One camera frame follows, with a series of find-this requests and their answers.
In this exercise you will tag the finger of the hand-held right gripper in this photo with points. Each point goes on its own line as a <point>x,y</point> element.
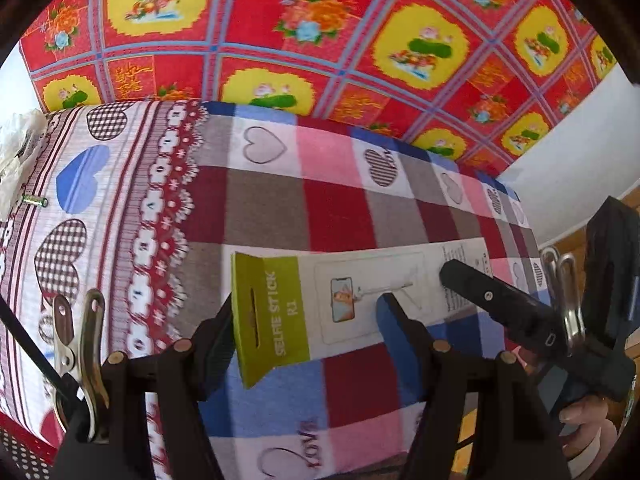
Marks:
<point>612,270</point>
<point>490,300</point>

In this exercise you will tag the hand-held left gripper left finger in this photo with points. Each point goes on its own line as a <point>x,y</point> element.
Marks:
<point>220,340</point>

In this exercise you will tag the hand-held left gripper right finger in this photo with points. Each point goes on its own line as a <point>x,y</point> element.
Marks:
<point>400,330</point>

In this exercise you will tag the white and green carton box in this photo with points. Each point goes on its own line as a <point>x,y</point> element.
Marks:
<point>360,280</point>

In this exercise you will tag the person's right hand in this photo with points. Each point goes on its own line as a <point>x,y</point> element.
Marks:
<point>585,425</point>

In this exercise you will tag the metal spring clip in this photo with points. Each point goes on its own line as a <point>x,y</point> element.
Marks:
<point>90,350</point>
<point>570,300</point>

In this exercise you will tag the checked heart blanket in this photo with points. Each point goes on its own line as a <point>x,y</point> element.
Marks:
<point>260,200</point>

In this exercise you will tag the red white-dotted cloth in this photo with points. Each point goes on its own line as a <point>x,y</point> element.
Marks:
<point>25,455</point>

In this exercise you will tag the small green metal cylinder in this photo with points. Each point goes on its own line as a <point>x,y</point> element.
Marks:
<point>37,202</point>

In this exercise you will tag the white crumpled wrapper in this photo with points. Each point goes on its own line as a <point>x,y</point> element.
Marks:
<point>20,160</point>

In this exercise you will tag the red floral printed cloth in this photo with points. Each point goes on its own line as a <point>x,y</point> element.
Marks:
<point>325,35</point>

